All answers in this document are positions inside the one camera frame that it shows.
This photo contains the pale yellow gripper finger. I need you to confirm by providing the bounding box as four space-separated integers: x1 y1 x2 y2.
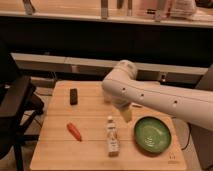
120 108 132 123

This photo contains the black cable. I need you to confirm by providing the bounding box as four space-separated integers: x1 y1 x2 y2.
179 122 192 152

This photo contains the green bowl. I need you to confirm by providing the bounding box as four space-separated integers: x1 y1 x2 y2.
134 116 172 154

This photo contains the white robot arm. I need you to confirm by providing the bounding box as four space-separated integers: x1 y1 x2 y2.
102 60 213 131

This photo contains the black rectangular block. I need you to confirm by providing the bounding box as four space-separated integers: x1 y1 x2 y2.
70 88 78 105

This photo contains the translucent plastic cup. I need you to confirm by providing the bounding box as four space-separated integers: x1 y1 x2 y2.
104 96 111 103

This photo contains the white sponge block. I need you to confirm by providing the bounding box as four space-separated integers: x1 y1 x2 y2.
132 104 143 108

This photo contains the black chair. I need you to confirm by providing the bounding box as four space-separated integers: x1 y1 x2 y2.
0 48 44 171

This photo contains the small clear labelled bottle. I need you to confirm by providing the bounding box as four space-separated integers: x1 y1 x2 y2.
107 116 119 157

